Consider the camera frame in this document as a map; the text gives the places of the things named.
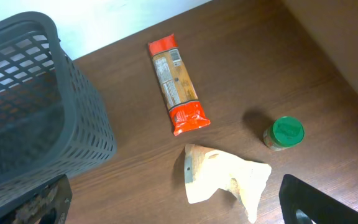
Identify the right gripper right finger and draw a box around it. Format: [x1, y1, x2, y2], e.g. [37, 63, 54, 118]
[279, 174, 358, 224]

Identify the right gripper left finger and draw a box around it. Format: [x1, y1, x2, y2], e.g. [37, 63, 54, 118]
[0, 174, 73, 224]

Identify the green lid jar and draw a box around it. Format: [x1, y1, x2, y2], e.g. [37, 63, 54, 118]
[263, 116, 305, 151]

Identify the grey plastic shopping basket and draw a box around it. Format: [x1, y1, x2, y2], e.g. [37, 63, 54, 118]
[0, 12, 117, 208]

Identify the red orange pasta packet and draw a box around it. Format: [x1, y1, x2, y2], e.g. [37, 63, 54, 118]
[148, 34, 211, 136]

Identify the beige crumpled paper bag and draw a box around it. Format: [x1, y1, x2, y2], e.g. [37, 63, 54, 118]
[184, 144, 272, 223]

